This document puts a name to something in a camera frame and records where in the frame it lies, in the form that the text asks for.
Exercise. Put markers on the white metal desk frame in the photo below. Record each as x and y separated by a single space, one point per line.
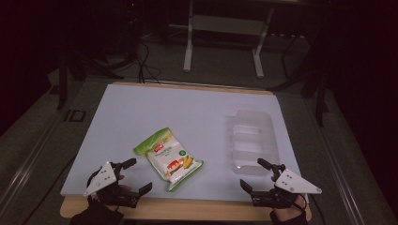
223 34

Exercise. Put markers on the white table sheet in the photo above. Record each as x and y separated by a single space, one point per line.
187 118

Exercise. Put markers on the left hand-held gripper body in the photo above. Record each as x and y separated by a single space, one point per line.
101 181

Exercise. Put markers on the clear plastic tray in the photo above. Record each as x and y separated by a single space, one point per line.
252 140

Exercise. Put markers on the black stand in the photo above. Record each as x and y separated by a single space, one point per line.
67 62
308 72

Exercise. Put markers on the person's left hand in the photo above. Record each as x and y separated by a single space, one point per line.
120 187

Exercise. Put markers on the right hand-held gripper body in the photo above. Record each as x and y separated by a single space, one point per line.
286 187

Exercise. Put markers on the black floor socket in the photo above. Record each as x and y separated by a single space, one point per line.
75 115

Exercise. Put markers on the green and white snack packet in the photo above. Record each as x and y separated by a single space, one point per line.
169 157

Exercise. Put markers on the person's right hand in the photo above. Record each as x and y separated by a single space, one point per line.
289 207

